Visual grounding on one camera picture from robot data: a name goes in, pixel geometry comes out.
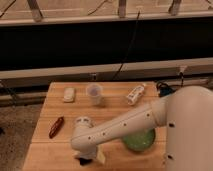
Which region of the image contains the black rectangular eraser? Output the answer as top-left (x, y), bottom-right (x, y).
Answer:
top-left (79, 158), bottom-right (93, 166)

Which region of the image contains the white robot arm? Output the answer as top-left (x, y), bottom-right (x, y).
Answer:
top-left (71, 86), bottom-right (213, 171)

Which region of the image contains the translucent plastic cup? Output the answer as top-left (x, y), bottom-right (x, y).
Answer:
top-left (86, 83), bottom-right (102, 106)

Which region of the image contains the green ceramic bowl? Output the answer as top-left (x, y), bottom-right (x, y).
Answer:
top-left (122, 129), bottom-right (156, 152)

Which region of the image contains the small white plastic bottle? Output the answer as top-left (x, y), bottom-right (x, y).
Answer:
top-left (126, 84), bottom-right (146, 105)

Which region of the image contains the reddish brown pen case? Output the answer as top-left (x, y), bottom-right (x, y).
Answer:
top-left (49, 117), bottom-right (64, 139)

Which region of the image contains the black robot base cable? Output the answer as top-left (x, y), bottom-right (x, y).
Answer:
top-left (155, 71), bottom-right (185, 98)

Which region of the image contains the black hanging power cable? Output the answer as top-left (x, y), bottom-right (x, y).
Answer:
top-left (111, 9), bottom-right (142, 81)

